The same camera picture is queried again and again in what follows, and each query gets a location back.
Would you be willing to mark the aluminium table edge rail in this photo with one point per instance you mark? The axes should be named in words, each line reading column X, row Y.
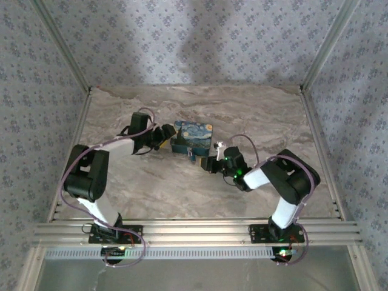
column 75, row 136
column 318, row 136

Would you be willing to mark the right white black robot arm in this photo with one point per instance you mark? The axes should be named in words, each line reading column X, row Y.
column 291, row 182

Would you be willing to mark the controller board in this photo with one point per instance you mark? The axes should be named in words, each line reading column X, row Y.
column 283, row 253
column 115, row 251

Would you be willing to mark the aluminium frame post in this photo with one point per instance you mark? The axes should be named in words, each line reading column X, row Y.
column 330, row 45
column 62, row 45

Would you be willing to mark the starry night tin box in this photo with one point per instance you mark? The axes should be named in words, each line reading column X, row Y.
column 194, row 136

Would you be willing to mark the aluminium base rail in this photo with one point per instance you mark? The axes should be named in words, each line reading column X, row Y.
column 197, row 232

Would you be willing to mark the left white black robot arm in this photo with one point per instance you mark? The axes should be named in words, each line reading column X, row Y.
column 91, row 169

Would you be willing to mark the grey metal panel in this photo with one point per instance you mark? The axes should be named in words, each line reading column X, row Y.
column 197, row 276

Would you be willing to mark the small padlock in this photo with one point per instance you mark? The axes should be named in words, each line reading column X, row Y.
column 190, row 151

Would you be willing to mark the left controller board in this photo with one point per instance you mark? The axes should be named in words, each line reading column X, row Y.
column 115, row 251

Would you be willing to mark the right controller board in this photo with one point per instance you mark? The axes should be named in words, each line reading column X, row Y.
column 283, row 253

